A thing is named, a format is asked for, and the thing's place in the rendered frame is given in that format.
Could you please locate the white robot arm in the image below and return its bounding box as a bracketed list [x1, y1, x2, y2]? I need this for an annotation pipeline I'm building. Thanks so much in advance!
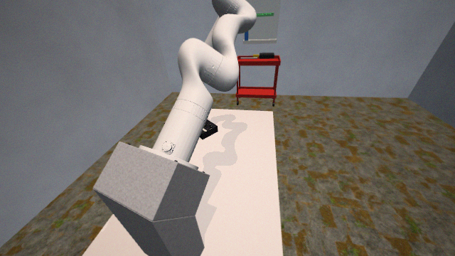
[139, 0, 257, 170]

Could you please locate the black lighting desk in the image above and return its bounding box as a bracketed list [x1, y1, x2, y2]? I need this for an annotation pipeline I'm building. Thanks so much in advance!
[200, 120, 218, 139]

